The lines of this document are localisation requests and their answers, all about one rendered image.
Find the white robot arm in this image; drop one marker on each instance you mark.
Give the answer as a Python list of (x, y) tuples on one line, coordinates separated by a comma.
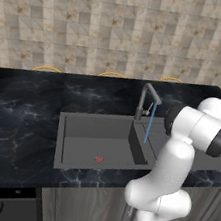
[(174, 166)]

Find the dark grey sink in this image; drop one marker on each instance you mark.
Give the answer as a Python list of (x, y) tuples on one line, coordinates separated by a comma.
[(104, 142)]

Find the blue water stream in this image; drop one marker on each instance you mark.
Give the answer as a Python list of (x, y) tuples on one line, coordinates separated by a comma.
[(150, 123)]

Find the red sink drain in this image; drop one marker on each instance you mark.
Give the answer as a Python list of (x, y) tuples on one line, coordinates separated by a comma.
[(98, 159)]

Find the dark grey tap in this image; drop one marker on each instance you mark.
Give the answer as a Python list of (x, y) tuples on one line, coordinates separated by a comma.
[(143, 101)]

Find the yellow stool back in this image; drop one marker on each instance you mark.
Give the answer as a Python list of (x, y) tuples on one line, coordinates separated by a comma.
[(47, 68), (111, 74), (170, 79)]

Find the grey wood cupboard door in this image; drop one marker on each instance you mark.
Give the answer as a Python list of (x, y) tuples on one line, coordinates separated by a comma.
[(197, 214), (83, 209)]

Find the black dishwasher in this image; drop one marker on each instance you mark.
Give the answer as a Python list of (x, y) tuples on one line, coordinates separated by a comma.
[(3, 205)]

